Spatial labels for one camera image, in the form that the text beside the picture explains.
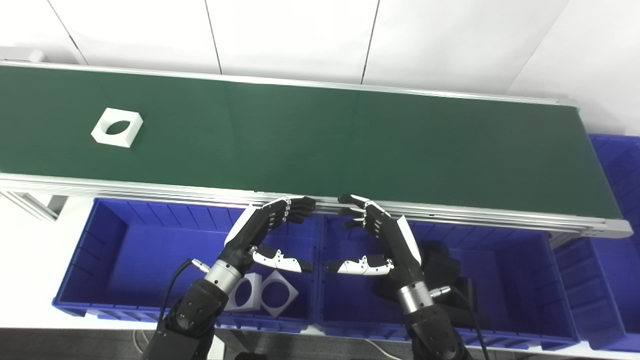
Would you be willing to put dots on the black rectangular block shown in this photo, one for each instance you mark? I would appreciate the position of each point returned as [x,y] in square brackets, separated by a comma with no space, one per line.
[465,305]

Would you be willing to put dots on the black irregular part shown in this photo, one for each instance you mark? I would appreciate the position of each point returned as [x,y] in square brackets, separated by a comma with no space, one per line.
[442,262]

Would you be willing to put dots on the aluminium conveyor leg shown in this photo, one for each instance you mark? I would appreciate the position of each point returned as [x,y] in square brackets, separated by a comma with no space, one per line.
[30,206]

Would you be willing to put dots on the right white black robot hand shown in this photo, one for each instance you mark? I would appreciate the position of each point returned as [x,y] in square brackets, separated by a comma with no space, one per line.
[395,240]

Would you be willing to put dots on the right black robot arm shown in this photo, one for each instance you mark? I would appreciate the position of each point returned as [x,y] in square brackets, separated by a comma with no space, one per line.
[432,325]

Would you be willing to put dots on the white square part round hole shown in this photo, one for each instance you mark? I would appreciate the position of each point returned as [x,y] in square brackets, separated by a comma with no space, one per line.
[255,282]
[290,291]
[102,132]

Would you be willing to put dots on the green conveyor belt aluminium frame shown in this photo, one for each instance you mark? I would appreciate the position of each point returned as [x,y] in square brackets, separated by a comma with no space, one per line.
[350,140]

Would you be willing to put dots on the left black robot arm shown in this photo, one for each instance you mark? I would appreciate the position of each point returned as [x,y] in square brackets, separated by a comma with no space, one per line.
[195,310]

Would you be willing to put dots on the blue plastic bin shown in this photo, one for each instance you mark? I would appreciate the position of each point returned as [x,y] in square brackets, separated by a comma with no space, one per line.
[510,280]
[140,255]
[615,260]

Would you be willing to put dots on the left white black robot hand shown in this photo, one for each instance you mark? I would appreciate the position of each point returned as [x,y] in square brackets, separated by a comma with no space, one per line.
[242,235]

